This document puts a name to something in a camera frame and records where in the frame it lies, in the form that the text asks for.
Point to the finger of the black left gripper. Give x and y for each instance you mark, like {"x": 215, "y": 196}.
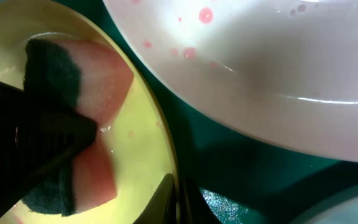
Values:
{"x": 36, "y": 138}

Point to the white plate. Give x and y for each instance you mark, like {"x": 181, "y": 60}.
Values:
{"x": 280, "y": 71}

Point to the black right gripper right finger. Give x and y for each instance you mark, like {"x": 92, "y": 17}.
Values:
{"x": 194, "y": 209}

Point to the yellow-green plate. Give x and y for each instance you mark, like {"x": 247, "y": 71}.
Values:
{"x": 138, "y": 140}

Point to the blue plastic tray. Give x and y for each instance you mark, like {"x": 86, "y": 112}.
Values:
{"x": 244, "y": 180}

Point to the pink green sponge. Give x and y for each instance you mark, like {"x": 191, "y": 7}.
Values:
{"x": 87, "y": 83}

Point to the light blue plate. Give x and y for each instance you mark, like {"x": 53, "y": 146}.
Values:
{"x": 341, "y": 208}

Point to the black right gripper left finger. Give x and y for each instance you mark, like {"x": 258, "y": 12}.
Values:
{"x": 161, "y": 207}

